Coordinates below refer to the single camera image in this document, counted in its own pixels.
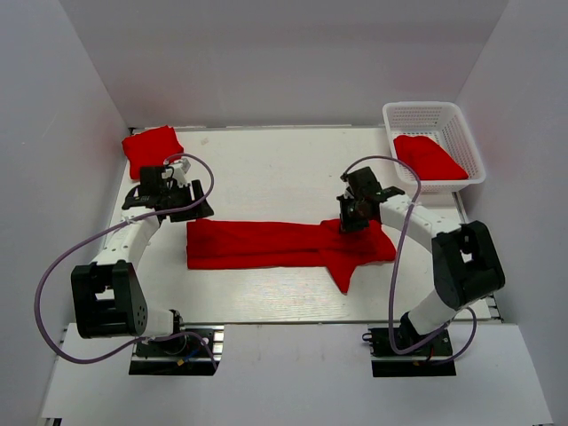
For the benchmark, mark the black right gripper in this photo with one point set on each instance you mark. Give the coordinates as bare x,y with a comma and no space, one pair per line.
346,224

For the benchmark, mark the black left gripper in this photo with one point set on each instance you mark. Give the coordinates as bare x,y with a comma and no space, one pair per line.
199,211

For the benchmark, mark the red t-shirt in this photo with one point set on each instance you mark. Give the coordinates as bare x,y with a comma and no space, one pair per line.
235,245
428,159
150,148

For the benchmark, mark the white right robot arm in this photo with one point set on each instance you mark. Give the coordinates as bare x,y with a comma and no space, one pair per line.
465,263

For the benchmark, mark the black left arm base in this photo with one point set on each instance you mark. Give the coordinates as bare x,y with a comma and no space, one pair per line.
184,356

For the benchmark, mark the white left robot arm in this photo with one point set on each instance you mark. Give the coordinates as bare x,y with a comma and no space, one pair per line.
108,298

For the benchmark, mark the red t-shirt in basket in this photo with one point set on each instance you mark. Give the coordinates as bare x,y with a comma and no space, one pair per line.
428,159

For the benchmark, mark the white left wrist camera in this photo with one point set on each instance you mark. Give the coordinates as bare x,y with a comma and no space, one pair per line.
177,171

